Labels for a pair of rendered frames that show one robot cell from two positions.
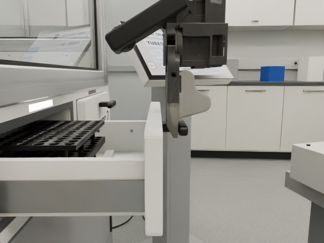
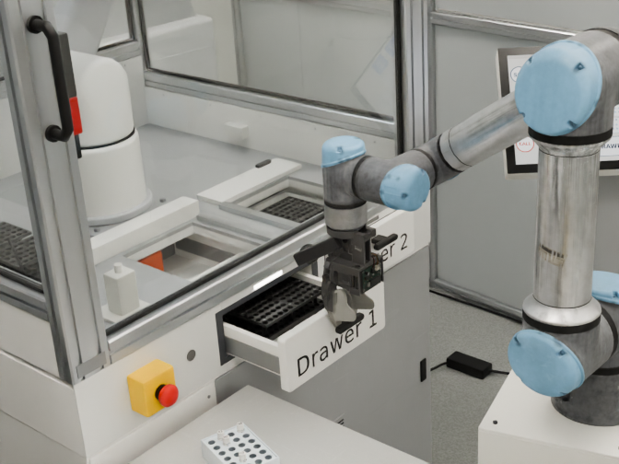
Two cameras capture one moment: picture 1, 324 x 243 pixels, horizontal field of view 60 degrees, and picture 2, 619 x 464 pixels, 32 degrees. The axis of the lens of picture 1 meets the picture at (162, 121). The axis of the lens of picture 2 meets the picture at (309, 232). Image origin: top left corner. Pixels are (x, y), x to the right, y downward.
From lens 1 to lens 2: 170 cm
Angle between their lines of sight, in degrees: 43
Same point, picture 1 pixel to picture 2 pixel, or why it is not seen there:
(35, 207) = (240, 354)
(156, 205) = (285, 376)
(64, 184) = (251, 348)
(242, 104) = not seen: outside the picture
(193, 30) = (339, 268)
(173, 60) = (324, 285)
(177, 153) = not seen: hidden behind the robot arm
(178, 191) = not seen: hidden behind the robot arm
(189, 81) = (342, 298)
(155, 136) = (282, 342)
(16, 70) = (241, 272)
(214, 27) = (351, 271)
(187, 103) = (341, 312)
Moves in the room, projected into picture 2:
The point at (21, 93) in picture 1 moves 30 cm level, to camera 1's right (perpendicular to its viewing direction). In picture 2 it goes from (245, 283) to (371, 330)
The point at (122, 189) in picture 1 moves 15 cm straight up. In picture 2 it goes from (275, 361) to (269, 287)
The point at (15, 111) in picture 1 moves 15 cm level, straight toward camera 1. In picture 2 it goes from (241, 295) to (216, 334)
